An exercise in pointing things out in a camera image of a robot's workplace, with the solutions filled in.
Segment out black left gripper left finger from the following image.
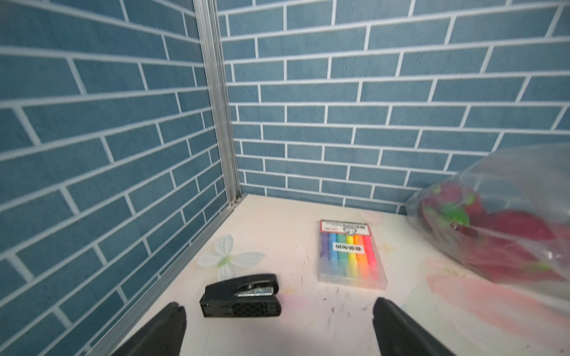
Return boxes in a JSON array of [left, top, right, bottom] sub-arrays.
[[111, 302, 186, 356]]

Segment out black stapler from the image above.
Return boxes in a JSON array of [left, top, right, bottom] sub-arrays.
[[200, 274, 282, 318]]

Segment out back zip bag with dragonfruit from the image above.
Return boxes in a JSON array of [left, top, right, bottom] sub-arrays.
[[405, 143, 569, 300]]

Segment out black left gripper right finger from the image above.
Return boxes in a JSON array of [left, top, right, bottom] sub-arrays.
[[373, 298, 454, 356]]

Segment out left corner aluminium post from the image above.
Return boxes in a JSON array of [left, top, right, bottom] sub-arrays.
[[194, 0, 241, 207]]

